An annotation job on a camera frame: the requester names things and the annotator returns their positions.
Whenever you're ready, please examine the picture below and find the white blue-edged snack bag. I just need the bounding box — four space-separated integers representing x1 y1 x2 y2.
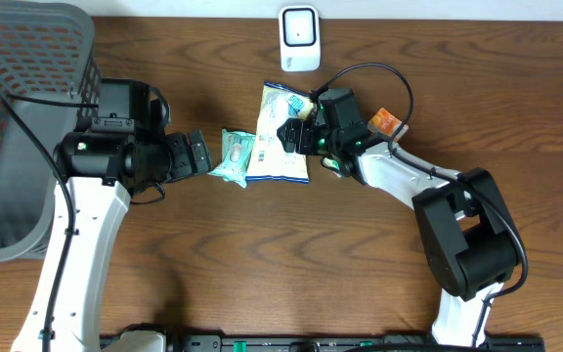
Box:
246 81 314 184

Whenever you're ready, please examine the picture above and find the teal wet wipes pack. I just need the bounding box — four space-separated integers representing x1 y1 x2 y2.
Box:
209 129 255 188

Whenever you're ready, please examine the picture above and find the teal tissue pack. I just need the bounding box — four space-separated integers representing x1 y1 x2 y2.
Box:
321 157 343 178

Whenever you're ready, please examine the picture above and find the orange snack packet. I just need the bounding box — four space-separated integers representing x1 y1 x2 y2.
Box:
368 108 409 142

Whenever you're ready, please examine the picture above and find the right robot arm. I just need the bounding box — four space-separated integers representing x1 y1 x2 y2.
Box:
277 87 528 349

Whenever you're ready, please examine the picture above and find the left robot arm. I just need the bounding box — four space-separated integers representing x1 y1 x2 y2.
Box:
12 78 212 351

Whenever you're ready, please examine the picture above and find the white barcode scanner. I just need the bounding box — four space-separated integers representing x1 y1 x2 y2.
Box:
278 5 322 72

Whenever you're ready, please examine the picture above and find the grey plastic mesh basket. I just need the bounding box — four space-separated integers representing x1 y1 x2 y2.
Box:
0 1 102 262

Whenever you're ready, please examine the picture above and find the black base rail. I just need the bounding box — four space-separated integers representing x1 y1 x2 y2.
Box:
168 333 545 352

